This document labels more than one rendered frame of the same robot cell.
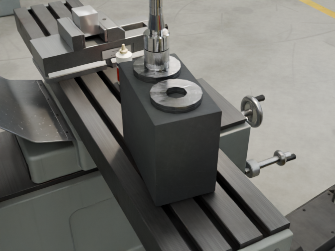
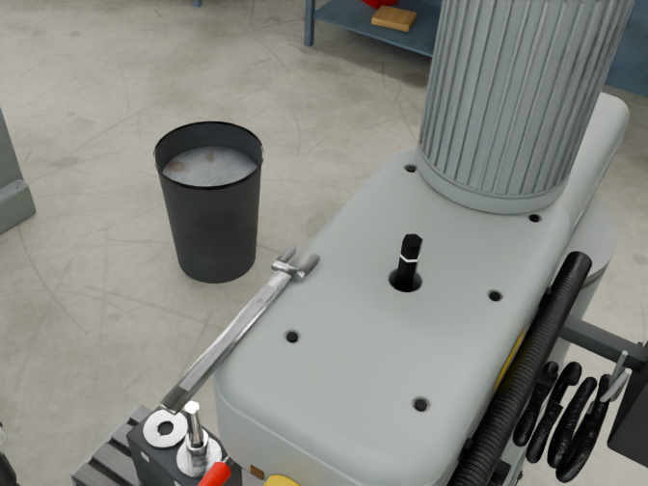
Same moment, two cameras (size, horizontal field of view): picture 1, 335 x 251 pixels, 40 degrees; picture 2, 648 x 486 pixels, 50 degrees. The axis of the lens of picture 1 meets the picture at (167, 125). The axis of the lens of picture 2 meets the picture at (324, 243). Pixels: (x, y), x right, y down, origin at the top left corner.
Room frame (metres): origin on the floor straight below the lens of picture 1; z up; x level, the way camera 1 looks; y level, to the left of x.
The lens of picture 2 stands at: (1.47, -0.19, 2.45)
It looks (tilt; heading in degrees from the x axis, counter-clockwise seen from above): 44 degrees down; 146
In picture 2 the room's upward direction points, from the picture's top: 4 degrees clockwise
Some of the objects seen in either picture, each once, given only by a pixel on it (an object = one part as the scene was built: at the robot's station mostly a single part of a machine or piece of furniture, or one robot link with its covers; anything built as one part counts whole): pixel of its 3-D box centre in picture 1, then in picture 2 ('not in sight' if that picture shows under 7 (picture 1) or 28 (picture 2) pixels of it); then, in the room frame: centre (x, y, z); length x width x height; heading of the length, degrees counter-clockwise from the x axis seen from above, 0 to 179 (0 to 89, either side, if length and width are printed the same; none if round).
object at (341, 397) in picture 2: not in sight; (402, 317); (1.07, 0.20, 1.81); 0.47 x 0.26 x 0.16; 117
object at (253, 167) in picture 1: (270, 161); not in sight; (1.19, -0.35, 0.53); 0.22 x 0.06 x 0.06; 117
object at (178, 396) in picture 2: not in sight; (243, 322); (1.05, 0.00, 1.89); 0.24 x 0.04 x 0.01; 119
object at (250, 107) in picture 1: (243, 114); not in sight; (1.31, -0.26, 0.65); 0.16 x 0.12 x 0.12; 117
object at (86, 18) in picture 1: (85, 21); not in sight; (1.15, 0.22, 1.06); 0.06 x 0.05 x 0.06; 29
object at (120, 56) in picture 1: (124, 63); not in sight; (1.02, 0.11, 1.00); 0.04 x 0.04 x 0.11
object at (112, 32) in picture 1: (105, 25); not in sight; (1.17, 0.17, 1.04); 0.12 x 0.06 x 0.04; 29
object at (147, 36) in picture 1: (156, 34); (197, 440); (0.75, 0.02, 1.21); 0.05 x 0.05 x 0.01
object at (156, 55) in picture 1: (156, 51); (198, 448); (0.75, 0.02, 1.18); 0.05 x 0.05 x 0.06
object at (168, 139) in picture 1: (166, 123); (186, 466); (0.71, 0.00, 1.05); 0.22 x 0.12 x 0.20; 20
